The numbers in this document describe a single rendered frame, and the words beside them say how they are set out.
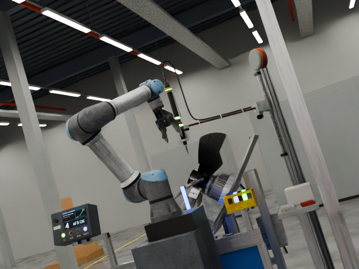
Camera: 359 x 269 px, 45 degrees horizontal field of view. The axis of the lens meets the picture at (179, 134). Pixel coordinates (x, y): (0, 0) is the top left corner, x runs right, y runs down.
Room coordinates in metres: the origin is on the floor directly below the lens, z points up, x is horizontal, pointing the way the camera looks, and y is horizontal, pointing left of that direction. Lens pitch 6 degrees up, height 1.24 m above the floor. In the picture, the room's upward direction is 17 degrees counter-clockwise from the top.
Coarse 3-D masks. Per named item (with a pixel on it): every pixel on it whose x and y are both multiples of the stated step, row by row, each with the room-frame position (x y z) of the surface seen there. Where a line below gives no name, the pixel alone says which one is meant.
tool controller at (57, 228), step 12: (84, 204) 2.54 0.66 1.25; (60, 216) 2.58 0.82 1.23; (72, 216) 2.55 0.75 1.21; (84, 216) 2.52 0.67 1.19; (96, 216) 2.59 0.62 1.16; (60, 228) 2.56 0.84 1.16; (72, 228) 2.54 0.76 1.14; (96, 228) 2.55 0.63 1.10; (60, 240) 2.55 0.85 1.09; (72, 240) 2.52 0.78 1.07
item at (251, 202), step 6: (240, 192) 2.29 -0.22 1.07; (246, 192) 2.28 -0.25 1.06; (252, 192) 2.28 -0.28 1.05; (228, 198) 2.31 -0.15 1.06; (252, 198) 2.28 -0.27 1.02; (228, 204) 2.31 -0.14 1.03; (234, 204) 2.31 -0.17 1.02; (240, 204) 2.30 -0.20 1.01; (246, 204) 2.29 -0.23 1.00; (252, 204) 2.28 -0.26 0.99; (228, 210) 2.32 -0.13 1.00; (234, 210) 2.31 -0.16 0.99
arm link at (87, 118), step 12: (156, 84) 2.10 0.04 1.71; (120, 96) 1.98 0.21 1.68; (132, 96) 2.00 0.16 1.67; (144, 96) 2.06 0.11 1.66; (84, 108) 1.89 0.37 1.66; (96, 108) 1.86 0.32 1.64; (108, 108) 1.88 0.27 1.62; (120, 108) 1.94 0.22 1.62; (84, 120) 1.86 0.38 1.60; (96, 120) 1.86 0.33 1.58; (108, 120) 1.89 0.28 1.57
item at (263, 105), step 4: (264, 100) 2.96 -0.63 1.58; (252, 104) 2.99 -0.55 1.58; (256, 104) 2.94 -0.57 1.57; (260, 104) 2.94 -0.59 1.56; (264, 104) 2.96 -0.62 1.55; (268, 104) 2.97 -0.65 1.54; (256, 108) 2.95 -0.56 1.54; (260, 108) 2.94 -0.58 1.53; (264, 108) 2.95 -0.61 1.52; (268, 108) 2.96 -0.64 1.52; (256, 112) 2.97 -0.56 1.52
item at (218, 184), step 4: (216, 176) 2.78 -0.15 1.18; (220, 176) 2.77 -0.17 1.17; (224, 176) 2.77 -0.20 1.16; (228, 176) 2.78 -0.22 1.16; (216, 180) 2.75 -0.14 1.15; (220, 180) 2.75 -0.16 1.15; (224, 180) 2.75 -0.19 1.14; (212, 184) 2.75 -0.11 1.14; (216, 184) 2.74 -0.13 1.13; (220, 184) 2.74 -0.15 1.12; (224, 184) 2.73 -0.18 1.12; (232, 184) 2.73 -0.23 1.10; (212, 188) 2.75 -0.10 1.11; (216, 188) 2.72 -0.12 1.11; (220, 188) 2.73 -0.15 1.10; (208, 192) 2.77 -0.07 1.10; (212, 192) 2.73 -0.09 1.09; (216, 192) 2.74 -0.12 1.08; (220, 192) 2.73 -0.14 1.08; (208, 196) 2.78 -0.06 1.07; (212, 196) 2.75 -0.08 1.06; (216, 196) 2.73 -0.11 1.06; (216, 200) 2.75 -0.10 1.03
